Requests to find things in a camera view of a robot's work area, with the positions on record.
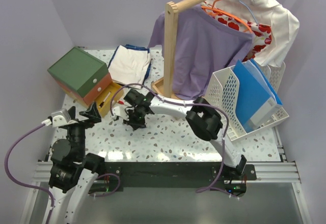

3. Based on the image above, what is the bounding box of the black pen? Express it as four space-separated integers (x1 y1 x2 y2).
98 91 111 107

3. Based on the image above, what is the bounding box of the yellow drawer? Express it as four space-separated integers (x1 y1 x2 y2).
76 81 123 118

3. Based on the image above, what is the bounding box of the green drawer box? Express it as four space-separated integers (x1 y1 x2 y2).
47 47 108 98

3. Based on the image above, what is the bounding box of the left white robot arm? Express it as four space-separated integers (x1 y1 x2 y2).
43 102 105 223

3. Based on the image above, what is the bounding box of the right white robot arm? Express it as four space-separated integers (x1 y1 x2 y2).
124 89 247 180

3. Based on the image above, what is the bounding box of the wooden clothes rack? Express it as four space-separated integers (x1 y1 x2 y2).
151 0 205 100

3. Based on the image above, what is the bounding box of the folded white cloth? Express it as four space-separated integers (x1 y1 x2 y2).
107 45 151 90

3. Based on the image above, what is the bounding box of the white perforated file holder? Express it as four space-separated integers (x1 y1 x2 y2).
204 67 289 143

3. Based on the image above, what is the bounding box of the purple t-shirt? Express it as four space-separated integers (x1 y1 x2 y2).
147 4 255 100

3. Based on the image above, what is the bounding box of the blue folder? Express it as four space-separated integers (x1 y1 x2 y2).
233 60 283 133

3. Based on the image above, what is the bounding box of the orange hanger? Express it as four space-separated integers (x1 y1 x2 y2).
201 0 253 33

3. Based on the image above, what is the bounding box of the red floral white garment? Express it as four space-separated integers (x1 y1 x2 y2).
201 2 272 62

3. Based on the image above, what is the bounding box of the white shirt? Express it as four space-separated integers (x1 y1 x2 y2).
214 0 300 67

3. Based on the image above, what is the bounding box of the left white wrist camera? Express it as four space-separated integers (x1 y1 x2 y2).
41 109 77 128

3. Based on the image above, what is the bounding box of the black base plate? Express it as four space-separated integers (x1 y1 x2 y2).
86 161 255 193

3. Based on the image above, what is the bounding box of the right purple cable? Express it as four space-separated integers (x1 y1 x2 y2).
109 82 247 199

